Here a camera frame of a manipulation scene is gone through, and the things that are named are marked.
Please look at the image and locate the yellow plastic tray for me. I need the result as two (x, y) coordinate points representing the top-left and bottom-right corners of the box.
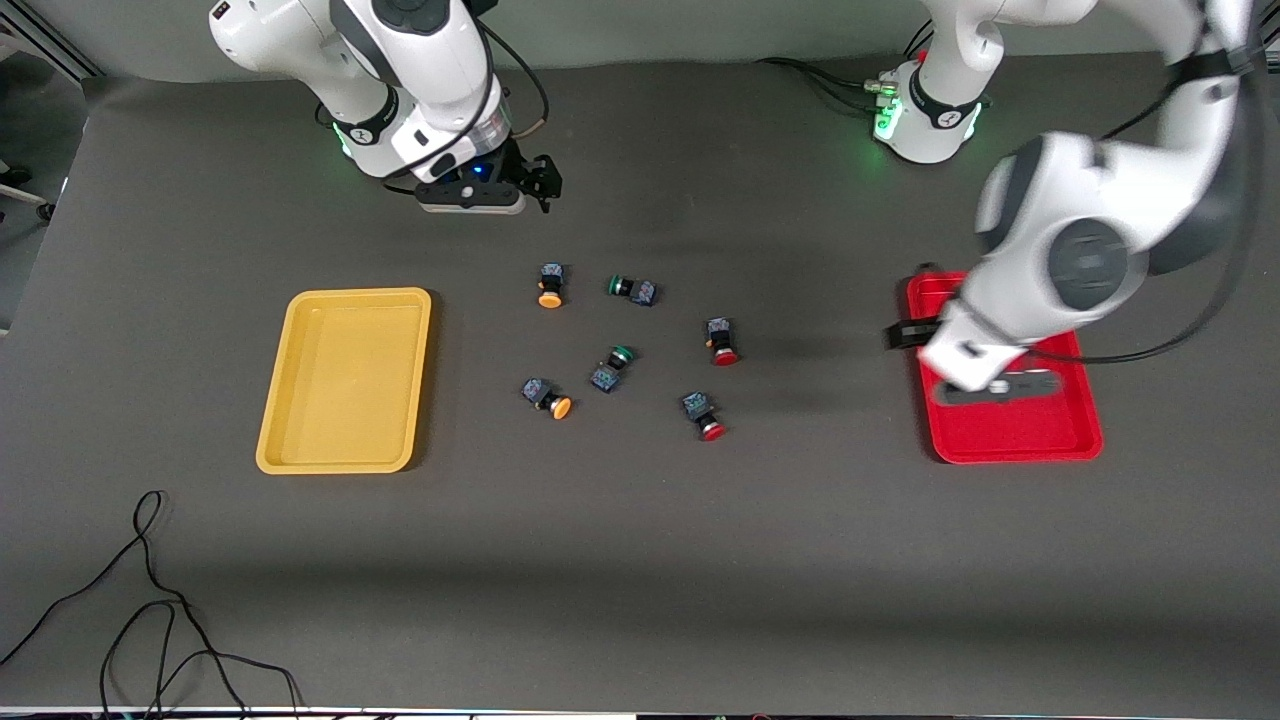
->
(255, 287), (433, 475)

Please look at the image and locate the thin black loose cable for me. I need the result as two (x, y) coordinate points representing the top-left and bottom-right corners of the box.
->
(0, 490), (301, 720)

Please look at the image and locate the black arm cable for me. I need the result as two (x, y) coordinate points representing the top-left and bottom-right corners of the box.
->
(1030, 40), (1266, 366)
(470, 15), (551, 141)

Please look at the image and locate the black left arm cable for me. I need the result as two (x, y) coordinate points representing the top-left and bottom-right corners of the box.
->
(1030, 40), (1266, 366)

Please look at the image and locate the grey metal frame rail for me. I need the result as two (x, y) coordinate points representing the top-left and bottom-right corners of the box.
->
(0, 0), (103, 81)

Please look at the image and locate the black chair base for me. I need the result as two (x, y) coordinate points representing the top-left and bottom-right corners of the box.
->
(0, 160), (56, 226)

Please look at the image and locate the red plastic tray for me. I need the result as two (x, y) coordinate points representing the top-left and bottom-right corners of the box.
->
(905, 270), (1105, 466)

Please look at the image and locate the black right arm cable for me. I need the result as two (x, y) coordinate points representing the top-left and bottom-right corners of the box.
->
(470, 15), (551, 141)

